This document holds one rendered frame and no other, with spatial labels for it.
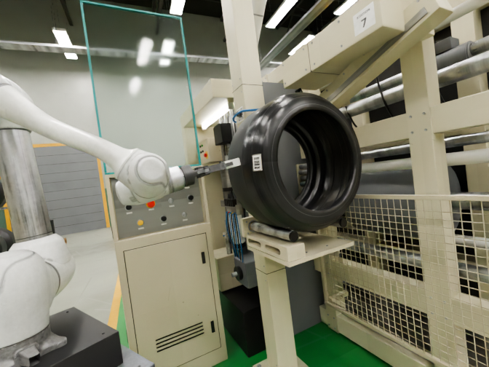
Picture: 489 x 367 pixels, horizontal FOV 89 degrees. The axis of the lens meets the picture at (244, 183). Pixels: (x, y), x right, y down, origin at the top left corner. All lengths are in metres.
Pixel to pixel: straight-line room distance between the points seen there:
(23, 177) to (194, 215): 0.91
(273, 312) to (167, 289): 0.63
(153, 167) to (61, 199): 9.77
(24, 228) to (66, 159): 9.36
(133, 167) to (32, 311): 0.47
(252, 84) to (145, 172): 0.95
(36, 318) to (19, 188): 0.42
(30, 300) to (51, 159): 9.69
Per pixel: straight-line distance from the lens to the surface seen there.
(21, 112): 0.97
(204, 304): 1.75
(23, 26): 12.01
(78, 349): 0.93
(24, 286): 0.91
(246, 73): 1.47
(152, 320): 1.70
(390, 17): 1.22
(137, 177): 0.66
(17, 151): 1.12
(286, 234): 1.04
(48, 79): 11.20
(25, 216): 1.10
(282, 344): 1.66
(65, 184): 10.38
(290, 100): 1.04
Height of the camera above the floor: 1.16
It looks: 1 degrees down
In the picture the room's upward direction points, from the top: 7 degrees counter-clockwise
